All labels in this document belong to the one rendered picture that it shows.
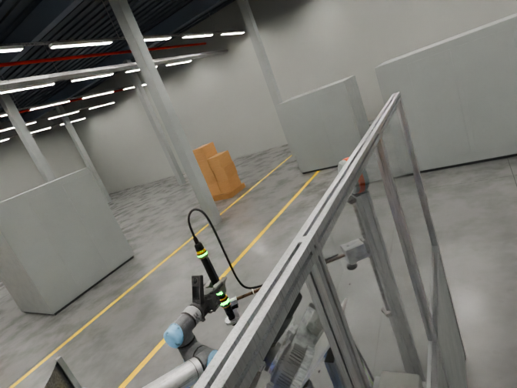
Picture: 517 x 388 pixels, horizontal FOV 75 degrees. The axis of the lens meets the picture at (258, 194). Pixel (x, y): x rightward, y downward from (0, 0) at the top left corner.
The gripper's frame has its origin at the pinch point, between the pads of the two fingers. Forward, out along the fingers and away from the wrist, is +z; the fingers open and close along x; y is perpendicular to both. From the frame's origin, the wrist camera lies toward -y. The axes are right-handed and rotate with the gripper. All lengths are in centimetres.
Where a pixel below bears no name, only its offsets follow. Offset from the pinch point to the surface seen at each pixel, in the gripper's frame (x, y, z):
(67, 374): -207, 86, -1
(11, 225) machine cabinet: -582, -16, 169
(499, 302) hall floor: 102, 166, 189
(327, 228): 74, -36, -38
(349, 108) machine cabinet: -108, 32, 703
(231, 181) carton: -475, 125, 663
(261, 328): 74, -38, -69
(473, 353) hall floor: 78, 166, 130
